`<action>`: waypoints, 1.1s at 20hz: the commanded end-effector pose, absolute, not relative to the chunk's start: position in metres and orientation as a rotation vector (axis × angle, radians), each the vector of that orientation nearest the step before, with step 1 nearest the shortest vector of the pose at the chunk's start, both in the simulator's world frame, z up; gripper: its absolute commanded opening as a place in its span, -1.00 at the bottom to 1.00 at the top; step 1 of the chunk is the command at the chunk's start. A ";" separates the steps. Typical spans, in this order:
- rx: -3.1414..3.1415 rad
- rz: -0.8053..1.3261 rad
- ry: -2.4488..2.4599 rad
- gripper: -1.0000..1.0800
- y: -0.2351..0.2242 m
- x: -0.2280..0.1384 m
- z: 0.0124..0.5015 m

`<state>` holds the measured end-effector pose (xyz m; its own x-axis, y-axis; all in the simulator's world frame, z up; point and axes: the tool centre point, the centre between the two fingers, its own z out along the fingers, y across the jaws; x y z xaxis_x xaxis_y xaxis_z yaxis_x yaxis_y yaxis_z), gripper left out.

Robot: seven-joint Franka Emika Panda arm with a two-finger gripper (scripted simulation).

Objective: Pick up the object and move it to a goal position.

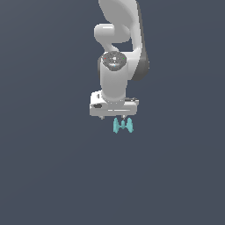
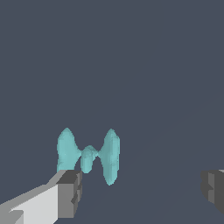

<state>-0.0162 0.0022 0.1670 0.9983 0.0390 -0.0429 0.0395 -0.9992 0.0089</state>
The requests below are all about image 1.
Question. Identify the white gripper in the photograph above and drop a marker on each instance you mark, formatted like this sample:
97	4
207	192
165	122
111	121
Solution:
112	109

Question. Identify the teal spool-shaped object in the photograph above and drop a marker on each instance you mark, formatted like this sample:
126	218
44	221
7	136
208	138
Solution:
123	125

